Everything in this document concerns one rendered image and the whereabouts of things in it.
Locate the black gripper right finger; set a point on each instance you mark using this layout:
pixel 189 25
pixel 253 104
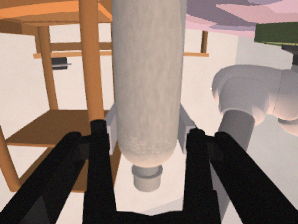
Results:
pixel 256 199

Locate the beige bottle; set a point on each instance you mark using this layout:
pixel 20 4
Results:
pixel 148 53

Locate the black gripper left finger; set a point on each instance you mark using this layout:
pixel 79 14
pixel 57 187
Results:
pixel 43 195

